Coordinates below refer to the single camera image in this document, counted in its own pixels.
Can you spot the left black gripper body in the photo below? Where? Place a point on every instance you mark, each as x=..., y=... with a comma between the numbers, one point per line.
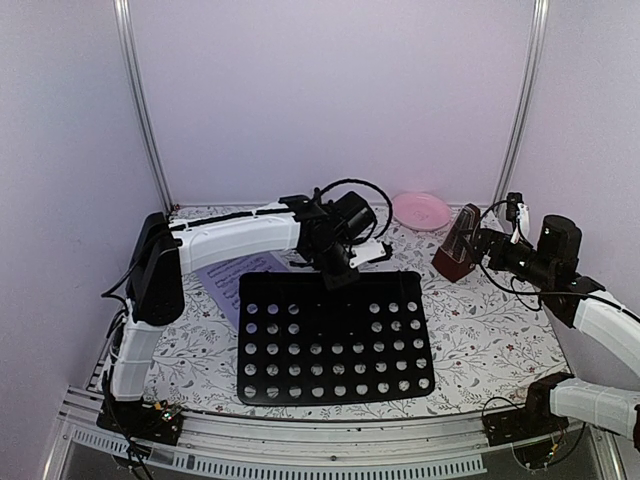
x=328, y=262

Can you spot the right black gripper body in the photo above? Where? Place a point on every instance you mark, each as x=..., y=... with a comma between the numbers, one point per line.
x=534, y=272

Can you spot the black perforated music stand desk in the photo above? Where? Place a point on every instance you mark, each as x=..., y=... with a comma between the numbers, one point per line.
x=300, y=344

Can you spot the black folding tripod stand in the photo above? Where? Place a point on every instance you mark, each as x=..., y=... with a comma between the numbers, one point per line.
x=316, y=195

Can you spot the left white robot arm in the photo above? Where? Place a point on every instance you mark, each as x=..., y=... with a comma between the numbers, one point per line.
x=168, y=250

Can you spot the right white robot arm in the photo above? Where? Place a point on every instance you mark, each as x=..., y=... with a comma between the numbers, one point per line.
x=578, y=302

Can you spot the dark red metronome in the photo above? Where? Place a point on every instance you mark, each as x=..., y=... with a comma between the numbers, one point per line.
x=443, y=260

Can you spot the pink plastic plate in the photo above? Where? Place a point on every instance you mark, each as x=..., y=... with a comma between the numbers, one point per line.
x=420, y=211

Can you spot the floral patterned table mat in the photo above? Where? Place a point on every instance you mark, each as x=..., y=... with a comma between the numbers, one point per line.
x=487, y=347

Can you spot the purple sheet music paper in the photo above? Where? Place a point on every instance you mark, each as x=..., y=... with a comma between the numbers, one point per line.
x=221, y=280

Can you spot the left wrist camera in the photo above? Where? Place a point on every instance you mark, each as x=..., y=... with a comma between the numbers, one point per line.
x=370, y=251

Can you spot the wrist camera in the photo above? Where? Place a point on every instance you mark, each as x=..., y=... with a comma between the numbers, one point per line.
x=370, y=251
x=517, y=214

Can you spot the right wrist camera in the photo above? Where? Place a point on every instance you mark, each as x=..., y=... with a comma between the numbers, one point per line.
x=517, y=214

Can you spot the right aluminium frame post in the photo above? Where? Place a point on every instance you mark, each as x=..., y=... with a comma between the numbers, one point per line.
x=534, y=53

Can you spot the aluminium frame post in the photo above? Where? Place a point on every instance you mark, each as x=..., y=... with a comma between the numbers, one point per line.
x=124, y=26
x=534, y=53

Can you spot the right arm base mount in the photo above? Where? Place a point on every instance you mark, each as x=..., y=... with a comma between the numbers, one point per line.
x=506, y=422

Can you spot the front aluminium rail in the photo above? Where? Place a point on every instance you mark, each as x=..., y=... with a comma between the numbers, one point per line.
x=232, y=447

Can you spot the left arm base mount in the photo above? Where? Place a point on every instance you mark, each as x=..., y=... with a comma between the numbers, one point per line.
x=160, y=422

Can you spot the left aluminium frame post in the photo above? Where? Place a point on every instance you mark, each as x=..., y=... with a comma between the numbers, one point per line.
x=124, y=26

